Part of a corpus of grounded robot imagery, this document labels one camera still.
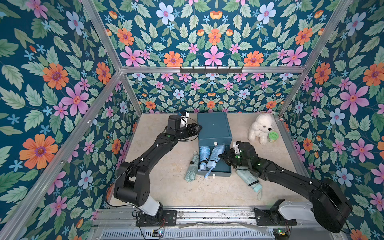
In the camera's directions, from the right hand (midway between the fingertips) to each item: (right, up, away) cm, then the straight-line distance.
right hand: (218, 155), depth 80 cm
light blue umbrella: (-7, -1, +3) cm, 8 cm away
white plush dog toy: (+29, +17, +12) cm, 36 cm away
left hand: (-10, +15, +5) cm, 19 cm away
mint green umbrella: (-14, -8, +6) cm, 17 cm away
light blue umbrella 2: (-1, +1, +4) cm, 5 cm away
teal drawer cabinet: (-1, +14, +3) cm, 15 cm away
